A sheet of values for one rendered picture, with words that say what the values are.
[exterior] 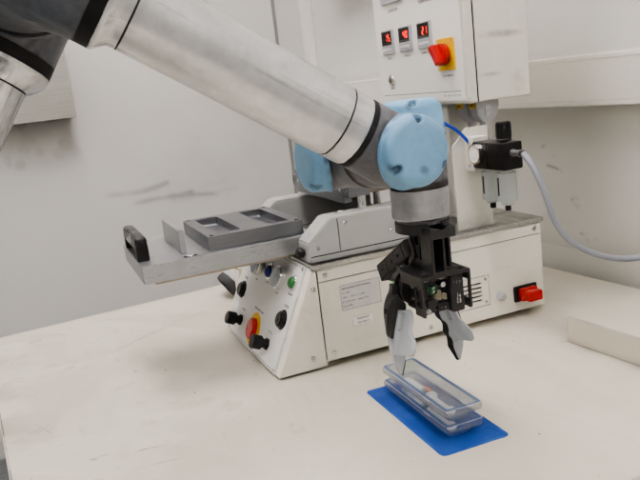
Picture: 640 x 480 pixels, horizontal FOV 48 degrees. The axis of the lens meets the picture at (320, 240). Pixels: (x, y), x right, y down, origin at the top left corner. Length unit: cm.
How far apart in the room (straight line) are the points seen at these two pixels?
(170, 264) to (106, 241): 147
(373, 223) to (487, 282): 26
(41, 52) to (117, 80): 184
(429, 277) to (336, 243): 31
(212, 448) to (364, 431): 21
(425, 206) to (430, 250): 6
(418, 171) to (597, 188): 91
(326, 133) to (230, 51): 12
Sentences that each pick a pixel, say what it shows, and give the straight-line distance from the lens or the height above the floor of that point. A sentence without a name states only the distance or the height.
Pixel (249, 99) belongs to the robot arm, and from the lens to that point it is 68.
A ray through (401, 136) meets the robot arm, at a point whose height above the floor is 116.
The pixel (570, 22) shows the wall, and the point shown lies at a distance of 161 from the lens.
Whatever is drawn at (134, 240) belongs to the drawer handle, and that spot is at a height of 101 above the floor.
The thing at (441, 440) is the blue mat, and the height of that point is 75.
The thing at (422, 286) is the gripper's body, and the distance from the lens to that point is 90.
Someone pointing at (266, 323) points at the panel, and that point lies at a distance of 129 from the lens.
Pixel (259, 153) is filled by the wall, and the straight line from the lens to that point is 276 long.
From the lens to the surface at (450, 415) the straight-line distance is 95.
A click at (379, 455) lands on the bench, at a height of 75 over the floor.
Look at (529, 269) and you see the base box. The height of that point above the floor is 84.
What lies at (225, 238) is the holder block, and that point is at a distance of 118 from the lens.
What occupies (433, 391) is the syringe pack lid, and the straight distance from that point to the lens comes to 100.
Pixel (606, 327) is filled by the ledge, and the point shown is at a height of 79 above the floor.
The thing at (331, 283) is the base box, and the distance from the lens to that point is 118.
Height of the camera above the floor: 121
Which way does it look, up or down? 12 degrees down
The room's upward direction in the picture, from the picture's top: 7 degrees counter-clockwise
